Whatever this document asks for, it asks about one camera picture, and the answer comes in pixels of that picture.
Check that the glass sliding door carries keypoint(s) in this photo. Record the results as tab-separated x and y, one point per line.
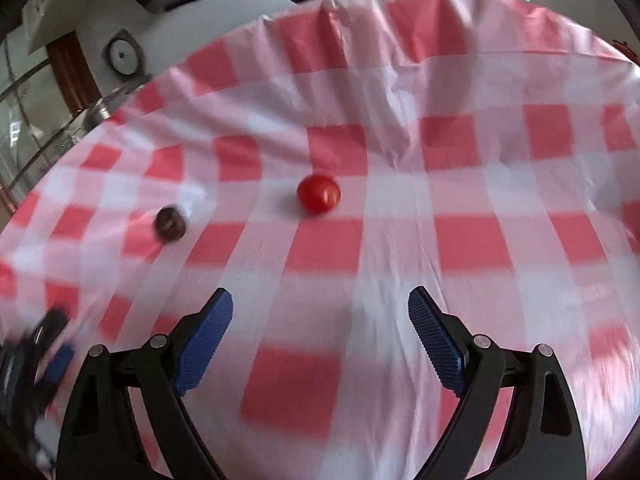
25	120

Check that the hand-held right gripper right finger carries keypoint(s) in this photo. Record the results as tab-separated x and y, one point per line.
437	340

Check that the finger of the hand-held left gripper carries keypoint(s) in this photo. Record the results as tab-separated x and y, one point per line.
57	362
47	325

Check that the round grey lid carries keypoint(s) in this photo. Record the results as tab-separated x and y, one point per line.
122	55

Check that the ringed dark water chestnut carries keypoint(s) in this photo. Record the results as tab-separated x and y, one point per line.
170	222

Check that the red white checkered tablecloth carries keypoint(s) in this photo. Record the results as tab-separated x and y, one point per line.
350	260

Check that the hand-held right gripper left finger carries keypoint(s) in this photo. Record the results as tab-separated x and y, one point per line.
205	340

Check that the red tomato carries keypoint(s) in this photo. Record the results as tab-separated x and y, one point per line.
318	193

